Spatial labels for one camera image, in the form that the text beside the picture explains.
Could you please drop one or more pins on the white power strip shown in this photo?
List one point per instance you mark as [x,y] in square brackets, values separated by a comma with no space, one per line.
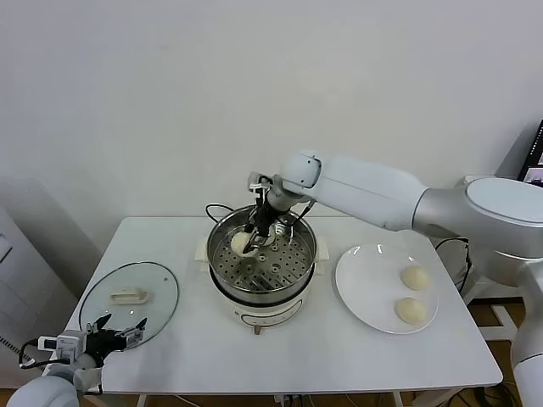
[285,398]

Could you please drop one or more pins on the perforated steel steamer basket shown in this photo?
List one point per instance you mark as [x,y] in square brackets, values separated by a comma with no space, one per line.
[292,271]

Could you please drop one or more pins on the white round plate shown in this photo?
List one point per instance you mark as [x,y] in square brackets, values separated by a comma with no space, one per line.
[369,288]

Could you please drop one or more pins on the white steamed baozi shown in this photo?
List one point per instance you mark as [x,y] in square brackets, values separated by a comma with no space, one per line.
[410,311]
[270,241]
[415,278]
[238,242]

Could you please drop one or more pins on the white table leg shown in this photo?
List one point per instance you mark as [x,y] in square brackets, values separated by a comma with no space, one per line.
[142,401]
[396,400]

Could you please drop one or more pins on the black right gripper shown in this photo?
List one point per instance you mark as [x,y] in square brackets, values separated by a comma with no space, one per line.
[265,220]

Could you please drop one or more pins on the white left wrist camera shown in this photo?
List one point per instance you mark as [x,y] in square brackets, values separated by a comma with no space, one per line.
[61,343]

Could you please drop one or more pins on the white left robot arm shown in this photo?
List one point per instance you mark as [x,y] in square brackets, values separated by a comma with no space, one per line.
[40,392]

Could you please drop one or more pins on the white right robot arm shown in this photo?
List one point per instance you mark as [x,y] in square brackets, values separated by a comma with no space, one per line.
[382,199]

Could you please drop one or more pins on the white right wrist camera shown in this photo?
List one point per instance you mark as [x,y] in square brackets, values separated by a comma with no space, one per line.
[256,183]

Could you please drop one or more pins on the black laptop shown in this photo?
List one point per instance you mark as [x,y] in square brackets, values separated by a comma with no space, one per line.
[535,161]

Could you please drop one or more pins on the cream electric cooker base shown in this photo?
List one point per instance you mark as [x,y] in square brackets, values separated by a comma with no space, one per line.
[263,311]

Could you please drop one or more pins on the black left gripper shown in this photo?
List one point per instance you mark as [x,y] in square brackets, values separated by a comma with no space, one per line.
[101,344]

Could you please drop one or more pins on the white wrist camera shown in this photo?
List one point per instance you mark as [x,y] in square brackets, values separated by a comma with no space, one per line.
[256,183]
[61,343]

